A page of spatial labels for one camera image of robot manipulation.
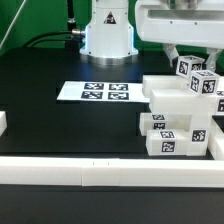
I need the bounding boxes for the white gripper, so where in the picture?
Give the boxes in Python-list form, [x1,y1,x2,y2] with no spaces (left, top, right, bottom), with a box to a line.
[135,0,224,71]

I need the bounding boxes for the white tagged cube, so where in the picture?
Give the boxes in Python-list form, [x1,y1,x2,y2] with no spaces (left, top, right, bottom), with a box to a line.
[176,55,204,78]
[189,70,220,95]

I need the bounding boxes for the white chair back frame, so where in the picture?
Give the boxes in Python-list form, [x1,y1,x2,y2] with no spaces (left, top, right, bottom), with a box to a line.
[142,75,224,115]

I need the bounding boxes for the white chair seat part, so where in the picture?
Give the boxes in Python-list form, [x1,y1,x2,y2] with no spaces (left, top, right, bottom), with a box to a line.
[169,115,212,156]

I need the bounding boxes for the white U-shaped fence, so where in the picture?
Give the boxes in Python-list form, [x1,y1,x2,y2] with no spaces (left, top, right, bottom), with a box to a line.
[0,110,224,188]

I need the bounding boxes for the black cable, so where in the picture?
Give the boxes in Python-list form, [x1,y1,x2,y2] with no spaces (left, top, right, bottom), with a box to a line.
[24,29,87,48]

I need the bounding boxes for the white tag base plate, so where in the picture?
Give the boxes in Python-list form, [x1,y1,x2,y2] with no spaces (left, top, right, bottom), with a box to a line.
[57,81,149,103]

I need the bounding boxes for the white cord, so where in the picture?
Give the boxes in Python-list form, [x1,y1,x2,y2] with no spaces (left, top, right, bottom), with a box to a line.
[0,0,28,51]

